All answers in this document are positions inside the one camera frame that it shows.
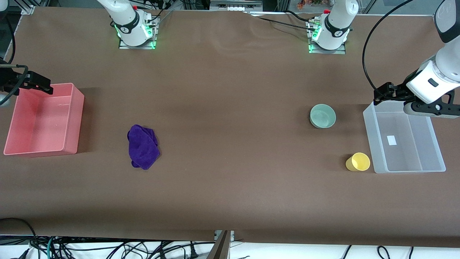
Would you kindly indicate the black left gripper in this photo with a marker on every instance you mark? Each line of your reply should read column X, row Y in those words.
column 398, row 91

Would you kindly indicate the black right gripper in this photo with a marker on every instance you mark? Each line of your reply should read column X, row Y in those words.
column 10, row 81

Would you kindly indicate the pale green bowl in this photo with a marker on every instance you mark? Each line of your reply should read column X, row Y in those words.
column 322, row 117

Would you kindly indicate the purple cloth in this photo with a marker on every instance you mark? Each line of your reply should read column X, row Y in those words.
column 143, row 147

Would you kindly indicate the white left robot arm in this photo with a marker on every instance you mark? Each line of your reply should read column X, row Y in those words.
column 440, row 68

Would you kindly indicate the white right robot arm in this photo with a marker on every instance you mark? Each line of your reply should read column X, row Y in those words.
column 125, row 18

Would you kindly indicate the yellow cup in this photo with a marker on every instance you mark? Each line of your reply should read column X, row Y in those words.
column 359, row 162

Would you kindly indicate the pink plastic bin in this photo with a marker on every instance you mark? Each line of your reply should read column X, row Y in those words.
column 36, row 122

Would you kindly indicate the white label in bin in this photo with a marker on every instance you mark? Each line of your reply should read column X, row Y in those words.
column 392, row 140

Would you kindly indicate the clear plastic bin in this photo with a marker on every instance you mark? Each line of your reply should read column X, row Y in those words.
column 406, row 151

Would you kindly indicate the brown table cover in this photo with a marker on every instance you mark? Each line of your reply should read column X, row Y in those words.
column 230, row 108

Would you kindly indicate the white power strip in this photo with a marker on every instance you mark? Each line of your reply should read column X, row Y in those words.
column 235, row 6

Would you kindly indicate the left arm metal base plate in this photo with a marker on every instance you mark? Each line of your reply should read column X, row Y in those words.
column 312, row 50

